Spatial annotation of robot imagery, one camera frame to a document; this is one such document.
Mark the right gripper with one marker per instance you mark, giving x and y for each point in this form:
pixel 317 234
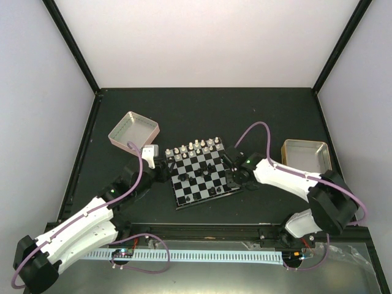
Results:
pixel 228 170

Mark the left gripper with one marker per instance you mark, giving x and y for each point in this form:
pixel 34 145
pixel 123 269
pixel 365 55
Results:
pixel 164 173

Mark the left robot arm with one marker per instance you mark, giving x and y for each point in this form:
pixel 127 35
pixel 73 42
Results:
pixel 39 261

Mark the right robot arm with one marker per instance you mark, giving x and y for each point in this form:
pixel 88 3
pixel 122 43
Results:
pixel 331 207

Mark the black pieces left cluster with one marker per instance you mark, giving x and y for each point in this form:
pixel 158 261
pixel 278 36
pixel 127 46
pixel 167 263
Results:
pixel 184 177

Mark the left circuit board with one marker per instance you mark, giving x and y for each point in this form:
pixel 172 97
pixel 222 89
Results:
pixel 123 253

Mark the black white chessboard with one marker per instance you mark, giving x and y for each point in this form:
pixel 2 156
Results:
pixel 199 185

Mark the pink square tin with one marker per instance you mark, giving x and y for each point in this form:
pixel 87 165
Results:
pixel 135 128

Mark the gold rectangular tin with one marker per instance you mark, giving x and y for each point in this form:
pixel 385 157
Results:
pixel 305 155

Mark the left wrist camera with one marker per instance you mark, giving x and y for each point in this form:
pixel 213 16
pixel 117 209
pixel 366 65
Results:
pixel 149 153

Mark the black aluminium rail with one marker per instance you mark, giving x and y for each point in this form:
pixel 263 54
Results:
pixel 265 235

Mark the white cable duct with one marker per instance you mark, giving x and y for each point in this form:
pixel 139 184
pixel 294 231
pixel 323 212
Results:
pixel 192 256

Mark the black frame post left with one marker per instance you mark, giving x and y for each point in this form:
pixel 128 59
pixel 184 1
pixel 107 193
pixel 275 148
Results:
pixel 56 15

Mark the black frame post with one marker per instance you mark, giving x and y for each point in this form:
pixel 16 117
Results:
pixel 351 26
pixel 56 15

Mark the black frame post right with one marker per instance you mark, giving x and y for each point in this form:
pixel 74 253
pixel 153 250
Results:
pixel 351 26

